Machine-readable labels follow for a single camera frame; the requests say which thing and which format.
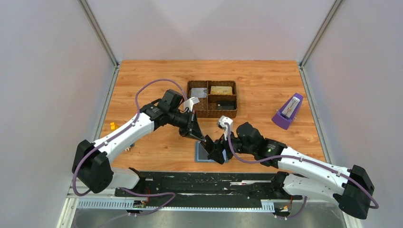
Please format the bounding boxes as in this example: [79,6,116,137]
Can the aluminium frame rail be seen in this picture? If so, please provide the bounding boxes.
[57,0,121,228]
[298,0,363,228]

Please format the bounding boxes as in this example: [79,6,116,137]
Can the aluminium frame rail left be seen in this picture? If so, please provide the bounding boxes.
[57,0,121,228]

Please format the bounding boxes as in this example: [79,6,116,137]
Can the white slotted cable duct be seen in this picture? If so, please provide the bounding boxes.
[76,198,275,212]

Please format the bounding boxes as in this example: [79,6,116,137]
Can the silver card in basket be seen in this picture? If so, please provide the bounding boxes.
[190,87,208,98]

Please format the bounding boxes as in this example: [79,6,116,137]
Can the yellow toy block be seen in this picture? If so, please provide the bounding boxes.
[110,122,119,131]

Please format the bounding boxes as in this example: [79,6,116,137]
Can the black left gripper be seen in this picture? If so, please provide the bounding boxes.
[168,109,205,142]

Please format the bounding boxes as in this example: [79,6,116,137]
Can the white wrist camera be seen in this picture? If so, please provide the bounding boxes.
[183,97,200,113]
[217,115,233,141]

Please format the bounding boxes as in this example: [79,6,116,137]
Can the gold card in basket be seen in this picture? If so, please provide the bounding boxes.
[210,85,233,95]

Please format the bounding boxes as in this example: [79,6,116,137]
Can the black VIP card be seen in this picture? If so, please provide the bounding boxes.
[216,101,237,110]
[195,142,209,162]

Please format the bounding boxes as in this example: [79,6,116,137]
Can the aluminium frame rail right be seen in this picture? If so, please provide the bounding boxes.
[298,0,363,228]

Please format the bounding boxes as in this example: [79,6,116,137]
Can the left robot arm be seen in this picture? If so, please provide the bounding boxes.
[72,89,205,196]

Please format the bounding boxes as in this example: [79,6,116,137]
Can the purple metronome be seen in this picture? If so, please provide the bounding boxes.
[271,93,304,130]

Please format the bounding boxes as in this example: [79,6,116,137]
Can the teal leather card holder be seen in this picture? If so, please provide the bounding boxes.
[194,142,229,164]

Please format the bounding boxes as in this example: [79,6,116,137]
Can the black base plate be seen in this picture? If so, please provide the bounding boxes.
[131,171,303,207]

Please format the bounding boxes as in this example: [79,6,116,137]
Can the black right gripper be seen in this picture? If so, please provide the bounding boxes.
[208,128,255,165]

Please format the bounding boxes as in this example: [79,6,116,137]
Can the blue toy block wheels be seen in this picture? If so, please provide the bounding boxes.
[125,143,134,152]

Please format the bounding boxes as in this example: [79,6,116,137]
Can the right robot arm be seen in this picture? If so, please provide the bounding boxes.
[201,122,379,219]

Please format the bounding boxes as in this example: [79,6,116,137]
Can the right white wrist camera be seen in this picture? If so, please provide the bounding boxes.
[217,115,233,141]

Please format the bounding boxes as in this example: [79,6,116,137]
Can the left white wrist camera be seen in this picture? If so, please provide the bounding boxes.
[183,97,200,113]

